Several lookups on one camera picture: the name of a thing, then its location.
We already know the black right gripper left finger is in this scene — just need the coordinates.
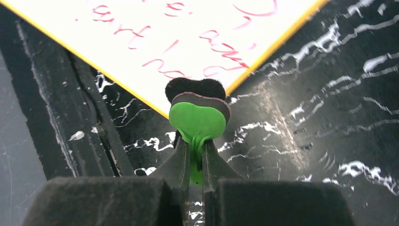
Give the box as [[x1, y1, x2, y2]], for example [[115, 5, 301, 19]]
[[23, 138, 190, 226]]

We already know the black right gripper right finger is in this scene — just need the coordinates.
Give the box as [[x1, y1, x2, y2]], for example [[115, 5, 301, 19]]
[[202, 140, 355, 226]]

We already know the green black whiteboard eraser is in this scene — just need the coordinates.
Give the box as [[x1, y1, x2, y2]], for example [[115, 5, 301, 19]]
[[165, 77, 231, 186]]

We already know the yellow framed whiteboard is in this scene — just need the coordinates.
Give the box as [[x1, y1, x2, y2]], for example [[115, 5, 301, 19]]
[[1, 0, 325, 117]]

